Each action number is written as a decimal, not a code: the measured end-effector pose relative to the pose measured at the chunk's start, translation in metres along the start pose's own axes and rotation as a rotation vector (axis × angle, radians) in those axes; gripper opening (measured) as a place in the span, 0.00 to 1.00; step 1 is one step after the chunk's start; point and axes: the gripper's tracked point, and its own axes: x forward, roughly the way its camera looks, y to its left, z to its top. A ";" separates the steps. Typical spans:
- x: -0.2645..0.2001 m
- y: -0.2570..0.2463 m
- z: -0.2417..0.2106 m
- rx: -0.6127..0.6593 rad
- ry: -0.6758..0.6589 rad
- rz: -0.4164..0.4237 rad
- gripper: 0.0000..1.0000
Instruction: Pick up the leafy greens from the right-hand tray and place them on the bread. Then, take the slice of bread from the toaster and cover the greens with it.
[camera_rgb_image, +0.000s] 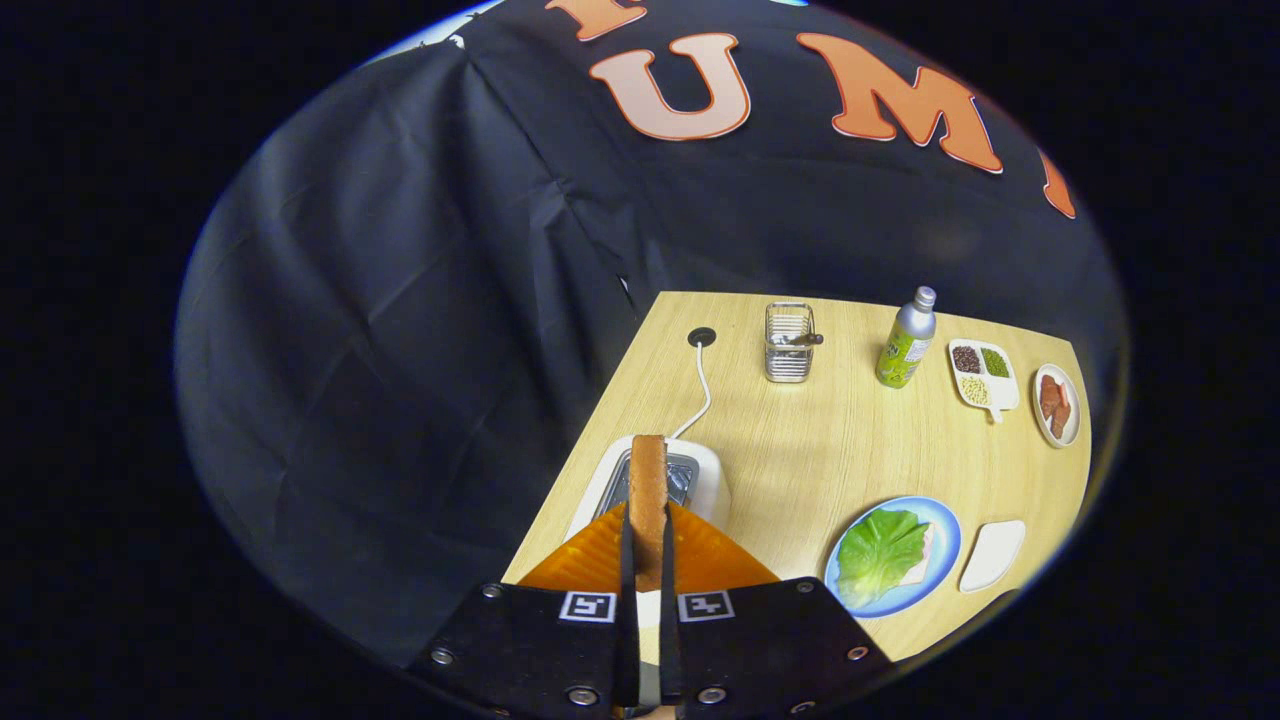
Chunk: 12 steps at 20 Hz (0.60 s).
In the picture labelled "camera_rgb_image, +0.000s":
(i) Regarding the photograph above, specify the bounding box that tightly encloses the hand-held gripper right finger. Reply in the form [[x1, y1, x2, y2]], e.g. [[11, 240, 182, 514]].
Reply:
[[660, 503, 894, 716]]

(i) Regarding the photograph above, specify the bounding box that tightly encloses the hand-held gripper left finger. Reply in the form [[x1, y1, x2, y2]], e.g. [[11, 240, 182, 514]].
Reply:
[[405, 500, 641, 719]]

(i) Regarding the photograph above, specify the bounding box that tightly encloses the green lettuce leaf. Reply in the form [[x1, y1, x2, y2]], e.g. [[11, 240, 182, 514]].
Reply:
[[836, 508, 931, 609]]

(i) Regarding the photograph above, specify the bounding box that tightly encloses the toasted bread slice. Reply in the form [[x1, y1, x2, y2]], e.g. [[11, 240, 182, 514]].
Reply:
[[629, 434, 669, 593]]

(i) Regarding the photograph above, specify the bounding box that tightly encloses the white bread slice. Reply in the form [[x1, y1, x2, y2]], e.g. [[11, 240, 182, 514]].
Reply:
[[900, 522, 938, 589]]

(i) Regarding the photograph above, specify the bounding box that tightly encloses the white toaster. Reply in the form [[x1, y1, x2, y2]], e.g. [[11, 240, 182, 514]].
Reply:
[[565, 435, 733, 546]]

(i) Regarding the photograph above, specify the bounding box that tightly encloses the blue round plate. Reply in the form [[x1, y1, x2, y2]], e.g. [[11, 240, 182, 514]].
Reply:
[[824, 496, 963, 619]]

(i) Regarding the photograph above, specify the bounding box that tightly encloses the white square plate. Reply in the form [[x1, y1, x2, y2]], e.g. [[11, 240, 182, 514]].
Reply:
[[958, 519, 1027, 594]]

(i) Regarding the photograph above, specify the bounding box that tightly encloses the black backdrop cloth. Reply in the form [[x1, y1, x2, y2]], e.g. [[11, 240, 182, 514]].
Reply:
[[175, 0, 1126, 666]]

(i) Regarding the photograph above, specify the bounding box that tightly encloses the silver bottle green label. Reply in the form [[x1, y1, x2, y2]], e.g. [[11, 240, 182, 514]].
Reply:
[[876, 286, 938, 389]]

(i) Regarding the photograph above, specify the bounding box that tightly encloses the white divided dish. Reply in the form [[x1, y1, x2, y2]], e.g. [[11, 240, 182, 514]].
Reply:
[[947, 338, 1021, 424]]

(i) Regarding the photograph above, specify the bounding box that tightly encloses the white round plate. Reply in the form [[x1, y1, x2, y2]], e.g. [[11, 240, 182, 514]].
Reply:
[[1032, 363, 1082, 449]]

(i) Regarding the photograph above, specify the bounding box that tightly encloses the white power cable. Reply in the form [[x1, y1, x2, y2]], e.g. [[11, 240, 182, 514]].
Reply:
[[668, 340, 713, 441]]

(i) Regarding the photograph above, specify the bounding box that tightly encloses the metal wire mesh basket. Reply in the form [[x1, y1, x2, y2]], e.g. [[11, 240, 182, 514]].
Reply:
[[764, 302, 816, 384]]

